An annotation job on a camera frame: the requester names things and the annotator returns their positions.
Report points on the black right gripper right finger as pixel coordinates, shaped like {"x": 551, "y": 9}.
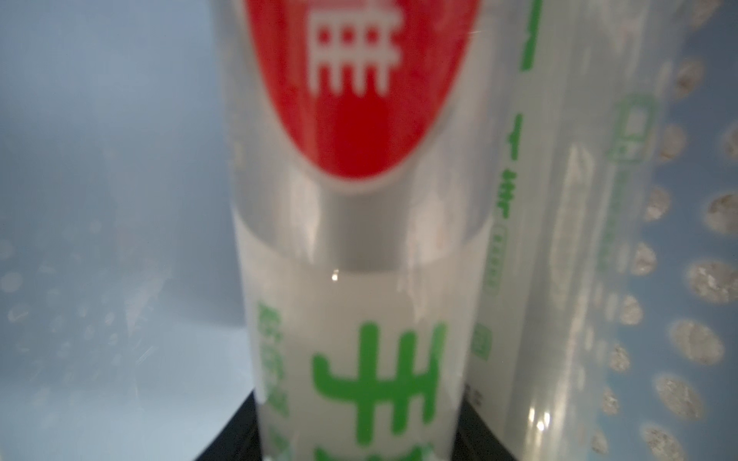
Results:
{"x": 474, "y": 441}

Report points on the light blue plastic basket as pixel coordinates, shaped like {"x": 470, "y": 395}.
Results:
{"x": 124, "y": 332}

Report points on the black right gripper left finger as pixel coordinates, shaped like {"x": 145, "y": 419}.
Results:
{"x": 239, "y": 440}

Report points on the clear plastic wrap roll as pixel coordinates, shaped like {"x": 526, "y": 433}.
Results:
{"x": 593, "y": 84}

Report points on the plastic wrap roll red label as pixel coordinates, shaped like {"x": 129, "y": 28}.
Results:
{"x": 361, "y": 136}

